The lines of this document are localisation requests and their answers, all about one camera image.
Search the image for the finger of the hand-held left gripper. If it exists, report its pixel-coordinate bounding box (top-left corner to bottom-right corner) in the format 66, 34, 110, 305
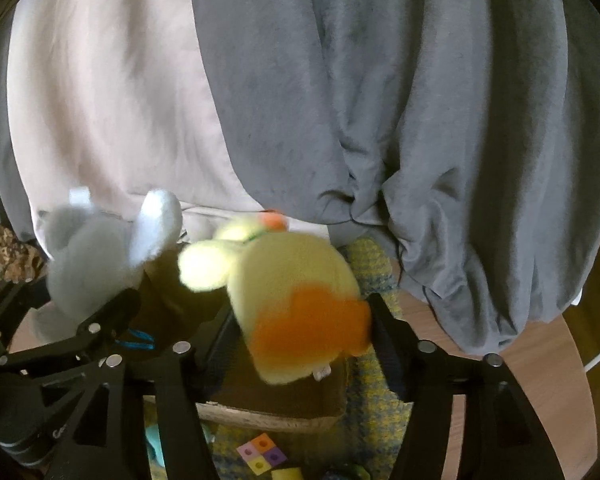
0, 276, 52, 367
0, 287, 142, 370

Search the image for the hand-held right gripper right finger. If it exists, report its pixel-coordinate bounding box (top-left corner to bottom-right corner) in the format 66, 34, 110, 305
365, 292, 566, 480

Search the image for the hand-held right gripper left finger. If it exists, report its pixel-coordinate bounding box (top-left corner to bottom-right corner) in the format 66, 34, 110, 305
45, 305, 241, 480

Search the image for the grey plush toy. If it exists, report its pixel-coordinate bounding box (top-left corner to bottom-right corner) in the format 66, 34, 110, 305
32, 187, 183, 343

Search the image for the cardboard box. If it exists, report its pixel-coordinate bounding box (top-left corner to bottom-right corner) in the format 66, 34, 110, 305
140, 250, 352, 433

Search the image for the yellow plush duck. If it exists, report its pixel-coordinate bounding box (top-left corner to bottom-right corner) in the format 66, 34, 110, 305
177, 212, 373, 386

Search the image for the four-colour toy block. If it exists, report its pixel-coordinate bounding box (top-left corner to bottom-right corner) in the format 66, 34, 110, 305
236, 432, 287, 476

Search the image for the brown patterned cloth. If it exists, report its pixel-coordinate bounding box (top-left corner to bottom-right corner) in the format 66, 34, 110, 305
0, 222, 47, 302

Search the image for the yellow blue woven mat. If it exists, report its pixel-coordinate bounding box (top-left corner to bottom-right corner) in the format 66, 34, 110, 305
145, 237, 417, 480

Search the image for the pale pink bed sheet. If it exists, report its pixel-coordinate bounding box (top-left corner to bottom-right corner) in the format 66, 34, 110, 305
7, 0, 331, 256

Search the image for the grey blanket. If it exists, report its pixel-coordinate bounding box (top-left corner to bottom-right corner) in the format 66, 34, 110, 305
0, 0, 600, 356

